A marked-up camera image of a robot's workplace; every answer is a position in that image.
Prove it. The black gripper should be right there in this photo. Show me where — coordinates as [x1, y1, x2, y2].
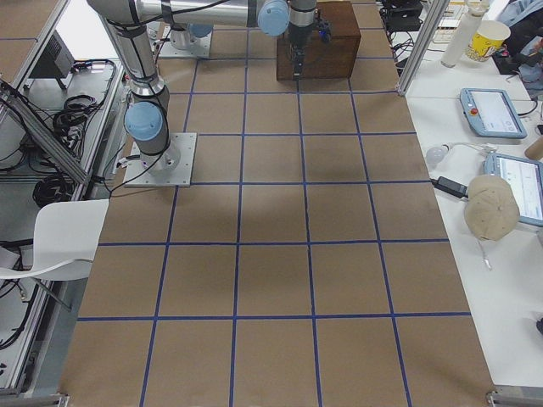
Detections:
[288, 24, 314, 79]

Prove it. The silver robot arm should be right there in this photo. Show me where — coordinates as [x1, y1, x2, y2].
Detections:
[170, 23, 213, 51]
[88, 1, 317, 108]

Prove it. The dark wooden drawer cabinet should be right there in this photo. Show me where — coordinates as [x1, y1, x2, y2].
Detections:
[276, 1, 361, 81]

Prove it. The white light bulb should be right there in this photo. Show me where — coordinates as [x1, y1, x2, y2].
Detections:
[425, 144, 451, 168]

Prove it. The white cardboard tube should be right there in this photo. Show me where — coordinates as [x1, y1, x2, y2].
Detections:
[440, 0, 490, 68]

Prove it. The yellow popcorn cup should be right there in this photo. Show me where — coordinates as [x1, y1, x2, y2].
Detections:
[465, 20, 511, 62]

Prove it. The black power adapter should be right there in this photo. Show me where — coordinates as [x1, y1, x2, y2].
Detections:
[431, 176, 468, 198]

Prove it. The blue teach pendant far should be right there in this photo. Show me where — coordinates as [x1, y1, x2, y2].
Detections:
[459, 88, 527, 139]

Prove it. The blue teach pendant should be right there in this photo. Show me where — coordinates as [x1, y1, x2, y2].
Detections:
[459, 88, 527, 139]
[483, 153, 542, 227]

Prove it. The grey electronics box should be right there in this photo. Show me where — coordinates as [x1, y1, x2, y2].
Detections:
[24, 31, 75, 90]

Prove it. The beige baseball cap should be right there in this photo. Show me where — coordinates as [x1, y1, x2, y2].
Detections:
[464, 175, 520, 241]

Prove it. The blue teach pendant near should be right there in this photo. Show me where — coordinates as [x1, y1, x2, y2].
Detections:
[483, 153, 542, 227]

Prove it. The white plastic chair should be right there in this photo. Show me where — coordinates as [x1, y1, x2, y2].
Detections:
[1, 199, 109, 282]

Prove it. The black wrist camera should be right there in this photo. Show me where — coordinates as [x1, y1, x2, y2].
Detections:
[316, 17, 332, 43]

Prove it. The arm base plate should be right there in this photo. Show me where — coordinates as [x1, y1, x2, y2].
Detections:
[156, 24, 213, 59]
[123, 132, 197, 187]

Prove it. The aluminium frame post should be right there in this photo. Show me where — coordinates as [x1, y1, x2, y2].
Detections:
[396, 0, 449, 96]

